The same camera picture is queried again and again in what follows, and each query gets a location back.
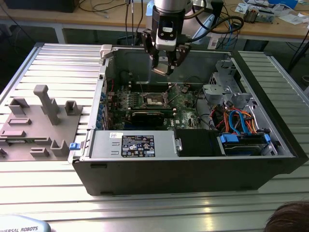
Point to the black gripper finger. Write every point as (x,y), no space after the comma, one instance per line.
(147,41)
(183,52)

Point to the silver CPU chip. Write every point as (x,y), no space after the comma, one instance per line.
(161,68)

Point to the thin metal locking lever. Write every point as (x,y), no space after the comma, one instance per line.
(141,84)

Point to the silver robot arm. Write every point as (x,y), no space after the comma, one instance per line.
(172,4)

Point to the CPU socket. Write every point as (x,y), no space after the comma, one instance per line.
(154,100)

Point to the black upright device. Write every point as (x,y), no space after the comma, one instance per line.
(217,9)

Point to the grey metal drive cage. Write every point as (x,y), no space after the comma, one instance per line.
(212,90)

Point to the wooden desk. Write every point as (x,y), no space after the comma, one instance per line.
(96,19)

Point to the green motherboard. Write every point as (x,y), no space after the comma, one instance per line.
(183,108)

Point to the black graphics card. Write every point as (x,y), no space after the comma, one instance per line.
(147,119)

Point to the metal electronic device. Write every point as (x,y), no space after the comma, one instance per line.
(258,15)

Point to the black drive bay box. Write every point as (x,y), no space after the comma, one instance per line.
(193,142)

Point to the blue disk carrier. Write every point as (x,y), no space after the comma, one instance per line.
(229,139)

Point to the blue cardboard box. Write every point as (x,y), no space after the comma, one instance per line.
(283,3)

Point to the black equipment case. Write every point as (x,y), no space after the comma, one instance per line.
(41,6)

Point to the white paper sheets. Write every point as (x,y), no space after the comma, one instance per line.
(293,18)

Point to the grey power supply unit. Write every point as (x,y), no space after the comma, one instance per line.
(103,145)

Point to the black PC case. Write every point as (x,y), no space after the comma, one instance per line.
(169,176)

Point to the blue case latch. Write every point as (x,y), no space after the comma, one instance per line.
(74,146)

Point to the grey parts rack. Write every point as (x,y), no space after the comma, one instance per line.
(36,135)

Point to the brown-haired person's head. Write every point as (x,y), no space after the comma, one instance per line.
(289,217)

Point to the pale blue teach pendant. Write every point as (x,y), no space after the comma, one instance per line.
(21,226)

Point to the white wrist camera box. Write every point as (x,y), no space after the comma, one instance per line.
(166,36)

